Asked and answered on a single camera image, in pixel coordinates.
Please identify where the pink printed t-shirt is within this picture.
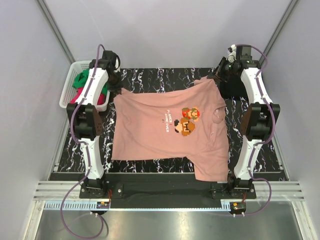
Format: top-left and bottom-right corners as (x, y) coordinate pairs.
(111, 77), (229, 182)

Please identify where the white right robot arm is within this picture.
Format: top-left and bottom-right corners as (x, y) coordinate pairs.
(208, 44), (281, 199)

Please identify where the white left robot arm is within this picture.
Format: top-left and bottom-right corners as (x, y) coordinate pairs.
(66, 50), (121, 198)

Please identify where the red crumpled t-shirt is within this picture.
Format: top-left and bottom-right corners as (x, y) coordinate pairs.
(70, 87), (108, 105)

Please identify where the black folded t-shirt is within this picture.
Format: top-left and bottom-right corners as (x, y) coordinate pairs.
(219, 75), (248, 100)

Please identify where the green crumpled t-shirt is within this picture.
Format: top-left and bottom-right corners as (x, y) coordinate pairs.
(72, 69), (90, 89)

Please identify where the white plastic basket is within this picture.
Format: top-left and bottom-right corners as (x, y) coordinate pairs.
(59, 60), (110, 112)

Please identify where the left small electronics module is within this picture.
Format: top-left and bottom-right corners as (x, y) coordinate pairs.
(96, 201), (110, 209)

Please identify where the small electronics module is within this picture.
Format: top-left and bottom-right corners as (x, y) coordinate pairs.
(230, 201), (247, 216)
(96, 201), (110, 209)

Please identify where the right small electronics module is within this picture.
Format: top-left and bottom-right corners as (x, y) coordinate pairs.
(230, 201), (247, 216)

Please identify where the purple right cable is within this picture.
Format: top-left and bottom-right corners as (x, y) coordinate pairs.
(233, 44), (277, 218)

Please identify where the purple cable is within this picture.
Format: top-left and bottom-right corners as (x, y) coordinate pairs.
(60, 43), (111, 237)
(233, 44), (277, 218)

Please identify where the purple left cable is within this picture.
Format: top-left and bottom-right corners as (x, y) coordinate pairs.
(60, 43), (111, 237)

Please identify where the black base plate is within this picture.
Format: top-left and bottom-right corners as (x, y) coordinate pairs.
(80, 181), (257, 210)

